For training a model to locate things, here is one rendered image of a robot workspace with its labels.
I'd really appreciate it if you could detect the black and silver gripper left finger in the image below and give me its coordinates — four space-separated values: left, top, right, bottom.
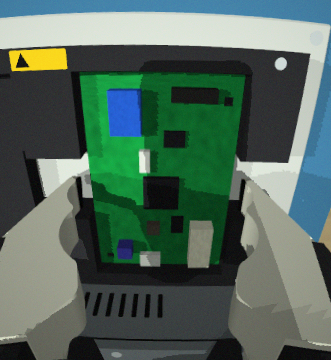
0 176 86 360

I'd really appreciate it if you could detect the green circuit board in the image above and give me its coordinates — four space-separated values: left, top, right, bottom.
79 72 245 268

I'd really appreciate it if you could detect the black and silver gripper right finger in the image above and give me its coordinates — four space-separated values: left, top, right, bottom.
228 178 331 360

